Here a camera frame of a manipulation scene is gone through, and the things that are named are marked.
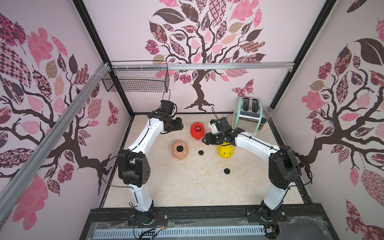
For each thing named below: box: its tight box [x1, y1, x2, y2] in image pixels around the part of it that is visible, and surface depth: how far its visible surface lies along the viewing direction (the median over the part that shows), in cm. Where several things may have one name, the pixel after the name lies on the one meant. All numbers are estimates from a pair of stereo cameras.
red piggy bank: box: [190, 122, 205, 140], surface depth 102 cm
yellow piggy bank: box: [217, 142, 235, 159], surface depth 91 cm
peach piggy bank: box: [172, 140, 189, 160], surface depth 91 cm
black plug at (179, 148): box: [176, 145, 184, 152], surface depth 92 cm
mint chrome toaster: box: [232, 96, 264, 134], surface depth 100 cm
